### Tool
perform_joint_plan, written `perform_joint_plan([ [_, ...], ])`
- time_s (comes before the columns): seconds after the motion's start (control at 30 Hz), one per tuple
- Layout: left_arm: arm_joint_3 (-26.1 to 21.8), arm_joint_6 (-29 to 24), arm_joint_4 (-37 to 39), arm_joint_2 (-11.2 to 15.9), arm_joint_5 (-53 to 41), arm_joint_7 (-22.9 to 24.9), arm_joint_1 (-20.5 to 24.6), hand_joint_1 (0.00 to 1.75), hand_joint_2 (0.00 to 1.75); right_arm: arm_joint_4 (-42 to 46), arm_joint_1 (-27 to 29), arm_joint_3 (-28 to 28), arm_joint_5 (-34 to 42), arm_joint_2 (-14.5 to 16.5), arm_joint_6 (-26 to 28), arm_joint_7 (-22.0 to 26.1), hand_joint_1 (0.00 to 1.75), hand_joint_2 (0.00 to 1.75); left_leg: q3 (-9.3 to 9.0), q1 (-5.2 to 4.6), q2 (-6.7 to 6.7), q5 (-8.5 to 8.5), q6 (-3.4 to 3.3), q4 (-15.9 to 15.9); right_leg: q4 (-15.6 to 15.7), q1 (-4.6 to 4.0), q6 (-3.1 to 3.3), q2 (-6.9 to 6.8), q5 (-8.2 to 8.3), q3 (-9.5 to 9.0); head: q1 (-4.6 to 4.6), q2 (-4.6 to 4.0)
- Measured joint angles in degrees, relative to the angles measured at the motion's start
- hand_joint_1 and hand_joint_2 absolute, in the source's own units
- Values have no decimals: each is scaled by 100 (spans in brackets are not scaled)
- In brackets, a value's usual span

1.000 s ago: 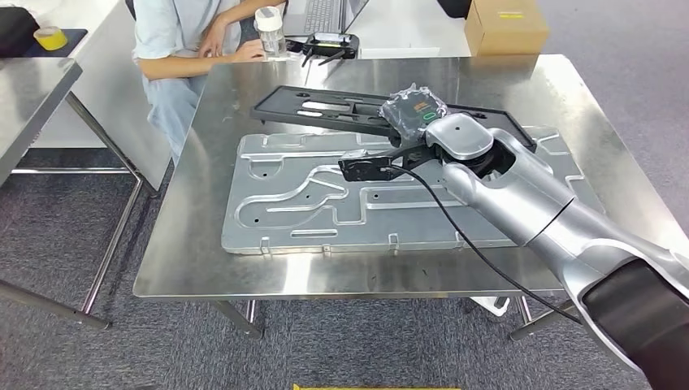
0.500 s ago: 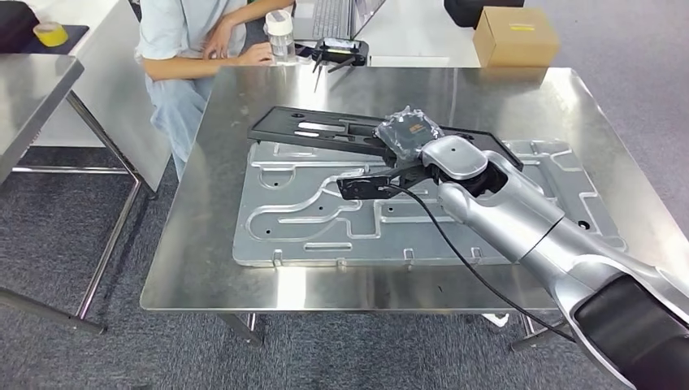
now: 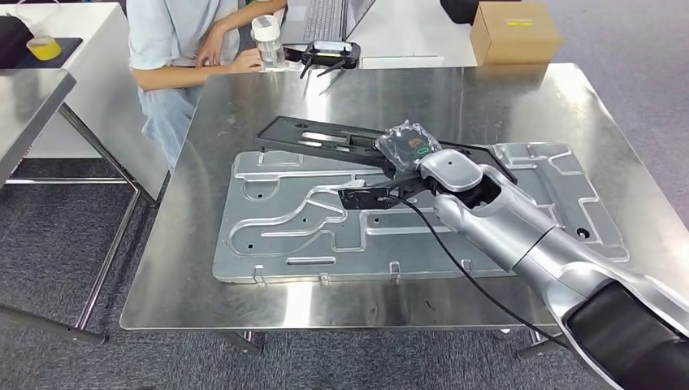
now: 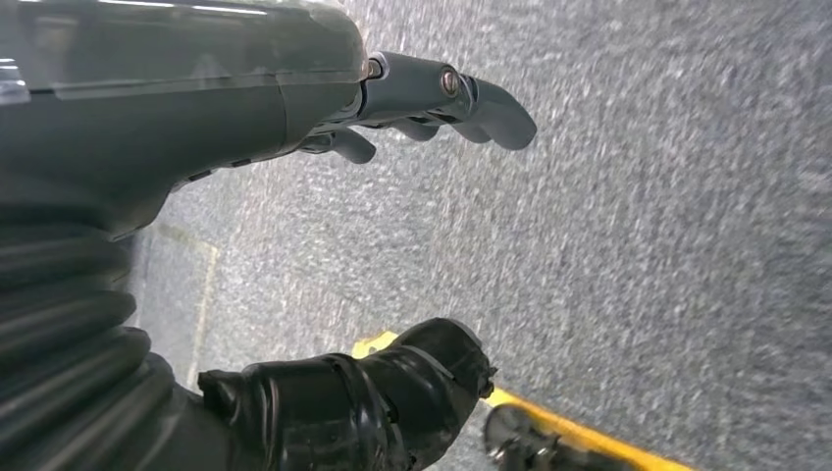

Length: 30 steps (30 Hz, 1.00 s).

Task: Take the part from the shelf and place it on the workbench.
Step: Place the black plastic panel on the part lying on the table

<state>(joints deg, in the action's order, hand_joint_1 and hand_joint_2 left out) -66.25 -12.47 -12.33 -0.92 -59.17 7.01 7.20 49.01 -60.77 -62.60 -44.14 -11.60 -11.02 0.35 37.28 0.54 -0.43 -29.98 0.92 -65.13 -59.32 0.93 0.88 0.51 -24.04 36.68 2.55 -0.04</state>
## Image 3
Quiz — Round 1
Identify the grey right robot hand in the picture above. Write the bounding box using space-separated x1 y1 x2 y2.
375 119 443 179

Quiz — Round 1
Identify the cardboard box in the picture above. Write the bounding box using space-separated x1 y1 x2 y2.
470 1 564 67

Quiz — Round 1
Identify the black plastic panel part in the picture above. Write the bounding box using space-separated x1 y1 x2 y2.
253 115 519 184

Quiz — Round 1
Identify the person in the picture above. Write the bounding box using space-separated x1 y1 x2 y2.
126 0 289 171

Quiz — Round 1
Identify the black camera bracket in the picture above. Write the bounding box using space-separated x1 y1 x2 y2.
337 175 437 211

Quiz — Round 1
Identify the black camera cable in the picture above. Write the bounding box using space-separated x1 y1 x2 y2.
387 194 572 351

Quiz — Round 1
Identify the black desk mat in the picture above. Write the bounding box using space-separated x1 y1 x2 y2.
13 36 85 70

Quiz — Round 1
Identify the clear jar white lid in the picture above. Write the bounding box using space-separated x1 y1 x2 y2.
251 15 286 72

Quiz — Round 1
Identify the black antenna device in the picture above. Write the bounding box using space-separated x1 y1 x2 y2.
284 40 362 79

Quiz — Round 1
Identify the yellow tape roll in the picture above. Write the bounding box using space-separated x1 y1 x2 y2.
25 36 63 61

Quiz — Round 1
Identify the white desk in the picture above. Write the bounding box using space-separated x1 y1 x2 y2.
236 0 480 71
0 2 169 202

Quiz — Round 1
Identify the grey laptop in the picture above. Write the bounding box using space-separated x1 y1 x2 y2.
279 0 378 47

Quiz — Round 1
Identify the stamped metal sheet panel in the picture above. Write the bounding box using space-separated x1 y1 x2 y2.
212 141 631 284

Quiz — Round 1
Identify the black bag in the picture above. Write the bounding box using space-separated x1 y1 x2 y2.
0 15 34 70

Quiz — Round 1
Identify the steel workbench table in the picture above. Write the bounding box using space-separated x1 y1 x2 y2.
0 68 158 347
119 63 689 361

